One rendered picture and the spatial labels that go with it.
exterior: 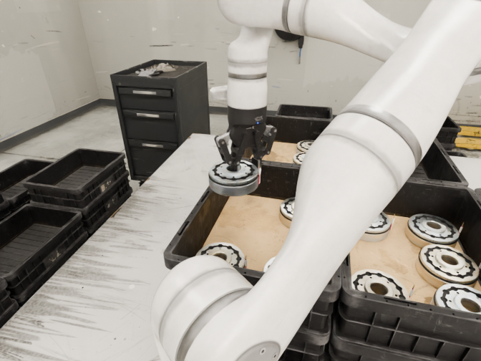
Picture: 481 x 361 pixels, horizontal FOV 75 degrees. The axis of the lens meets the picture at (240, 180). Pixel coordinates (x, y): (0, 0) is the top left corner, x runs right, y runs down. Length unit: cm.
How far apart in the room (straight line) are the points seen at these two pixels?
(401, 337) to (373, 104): 40
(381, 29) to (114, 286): 76
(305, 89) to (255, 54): 342
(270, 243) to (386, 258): 25
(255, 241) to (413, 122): 50
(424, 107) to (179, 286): 27
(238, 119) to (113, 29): 410
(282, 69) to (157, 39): 158
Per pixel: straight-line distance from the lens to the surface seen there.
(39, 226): 178
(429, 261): 75
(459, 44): 38
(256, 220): 79
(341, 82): 396
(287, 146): 120
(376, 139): 30
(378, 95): 33
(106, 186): 170
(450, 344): 62
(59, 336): 83
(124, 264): 92
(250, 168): 65
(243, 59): 56
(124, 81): 220
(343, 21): 48
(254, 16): 53
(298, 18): 50
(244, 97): 57
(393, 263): 75
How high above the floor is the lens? 131
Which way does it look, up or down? 30 degrees down
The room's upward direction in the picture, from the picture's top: straight up
